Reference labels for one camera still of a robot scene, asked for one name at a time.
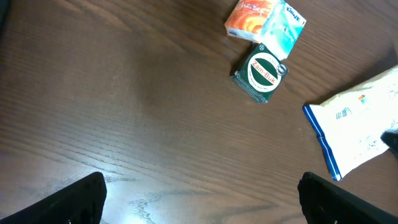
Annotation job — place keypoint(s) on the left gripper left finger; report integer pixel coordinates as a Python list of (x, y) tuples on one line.
[(80, 202)]

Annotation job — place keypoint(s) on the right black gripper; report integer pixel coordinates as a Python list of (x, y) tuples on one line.
[(391, 140)]

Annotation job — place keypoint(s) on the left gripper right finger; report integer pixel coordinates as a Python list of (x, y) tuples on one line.
[(324, 202)]

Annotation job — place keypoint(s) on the yellow snack bag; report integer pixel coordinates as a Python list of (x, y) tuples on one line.
[(350, 124)]

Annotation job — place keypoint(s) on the round tape roll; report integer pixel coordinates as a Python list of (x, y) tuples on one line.
[(260, 74)]

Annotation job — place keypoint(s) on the teal small carton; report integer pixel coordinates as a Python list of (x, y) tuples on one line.
[(282, 29)]

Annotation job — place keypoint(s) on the orange small carton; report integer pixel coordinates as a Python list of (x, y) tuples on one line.
[(248, 17)]

